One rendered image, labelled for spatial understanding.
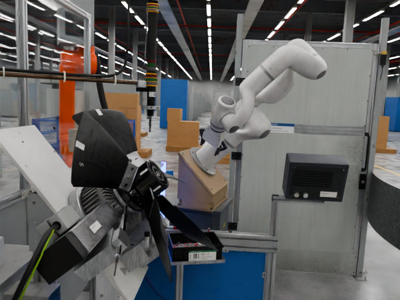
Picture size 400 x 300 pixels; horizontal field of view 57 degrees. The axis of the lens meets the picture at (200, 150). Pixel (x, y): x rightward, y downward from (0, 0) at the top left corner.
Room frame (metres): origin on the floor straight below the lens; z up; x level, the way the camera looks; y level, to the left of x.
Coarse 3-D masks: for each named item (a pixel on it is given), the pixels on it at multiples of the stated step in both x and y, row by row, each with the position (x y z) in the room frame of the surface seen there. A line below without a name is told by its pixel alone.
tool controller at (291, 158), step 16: (288, 160) 1.63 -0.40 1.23; (304, 160) 1.61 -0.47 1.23; (320, 160) 1.62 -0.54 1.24; (336, 160) 1.62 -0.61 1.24; (288, 176) 1.61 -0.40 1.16; (304, 176) 1.60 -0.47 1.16; (320, 176) 1.60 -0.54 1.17; (336, 176) 1.59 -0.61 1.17; (288, 192) 1.63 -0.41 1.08; (304, 192) 1.61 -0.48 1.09; (320, 192) 1.62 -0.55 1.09; (336, 192) 1.61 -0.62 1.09
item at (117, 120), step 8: (80, 112) 1.33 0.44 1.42; (96, 112) 1.37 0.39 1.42; (104, 112) 1.39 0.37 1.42; (112, 112) 1.42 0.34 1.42; (120, 112) 1.45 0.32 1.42; (96, 120) 1.34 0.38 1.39; (104, 120) 1.36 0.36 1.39; (112, 120) 1.37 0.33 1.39; (120, 120) 1.40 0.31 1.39; (104, 128) 1.33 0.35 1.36; (112, 128) 1.34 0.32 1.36; (120, 128) 1.36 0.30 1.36; (128, 128) 1.38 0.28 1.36; (112, 136) 1.31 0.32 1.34; (120, 136) 1.33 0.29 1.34; (128, 136) 1.34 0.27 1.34; (120, 144) 1.30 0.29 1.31; (128, 144) 1.31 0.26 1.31; (128, 152) 1.29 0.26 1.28
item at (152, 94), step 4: (148, 0) 1.33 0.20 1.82; (152, 0) 1.32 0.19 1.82; (156, 0) 1.32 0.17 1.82; (148, 88) 1.32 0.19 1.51; (152, 88) 1.32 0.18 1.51; (148, 92) 1.32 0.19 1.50; (152, 92) 1.32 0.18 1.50; (148, 96) 1.32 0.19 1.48; (152, 96) 1.32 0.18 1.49; (148, 100) 1.32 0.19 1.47; (152, 100) 1.32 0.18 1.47; (148, 104) 1.32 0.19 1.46; (152, 104) 1.32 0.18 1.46; (148, 112) 1.33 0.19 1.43; (152, 112) 1.33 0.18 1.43
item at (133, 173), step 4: (128, 164) 1.16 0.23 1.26; (132, 164) 1.18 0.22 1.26; (128, 168) 1.16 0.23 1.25; (136, 168) 1.20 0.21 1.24; (128, 172) 1.16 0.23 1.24; (132, 172) 1.18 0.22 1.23; (136, 172) 1.20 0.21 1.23; (124, 176) 1.15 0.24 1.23; (132, 176) 1.18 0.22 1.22; (124, 180) 1.15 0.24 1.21; (128, 180) 1.17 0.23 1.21; (132, 180) 1.19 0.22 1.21; (120, 184) 1.14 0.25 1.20; (124, 184) 1.15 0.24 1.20; (128, 184) 1.17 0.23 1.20; (120, 188) 1.14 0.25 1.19; (124, 188) 1.16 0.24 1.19; (128, 188) 1.17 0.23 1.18
